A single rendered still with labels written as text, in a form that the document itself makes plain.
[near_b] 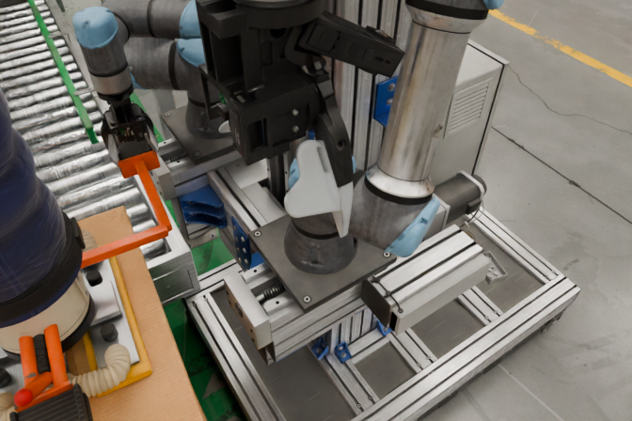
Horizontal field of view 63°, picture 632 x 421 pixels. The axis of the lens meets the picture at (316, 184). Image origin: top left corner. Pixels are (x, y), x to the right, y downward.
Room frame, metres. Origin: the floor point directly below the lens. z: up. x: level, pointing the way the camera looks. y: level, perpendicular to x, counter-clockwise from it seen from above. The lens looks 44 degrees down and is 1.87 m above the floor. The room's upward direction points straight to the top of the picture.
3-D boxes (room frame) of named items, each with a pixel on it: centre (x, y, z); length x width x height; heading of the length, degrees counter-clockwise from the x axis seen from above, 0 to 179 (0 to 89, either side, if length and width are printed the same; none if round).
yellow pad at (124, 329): (0.57, 0.42, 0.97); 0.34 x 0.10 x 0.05; 28
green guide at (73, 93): (2.28, 1.24, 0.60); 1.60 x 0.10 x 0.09; 31
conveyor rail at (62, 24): (2.00, 1.01, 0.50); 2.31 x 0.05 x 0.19; 31
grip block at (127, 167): (0.91, 0.42, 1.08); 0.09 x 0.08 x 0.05; 118
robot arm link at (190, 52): (1.09, 0.27, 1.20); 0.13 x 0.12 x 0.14; 87
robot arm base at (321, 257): (0.68, -0.01, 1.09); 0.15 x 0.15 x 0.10
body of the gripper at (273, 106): (0.34, 0.04, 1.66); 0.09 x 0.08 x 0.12; 123
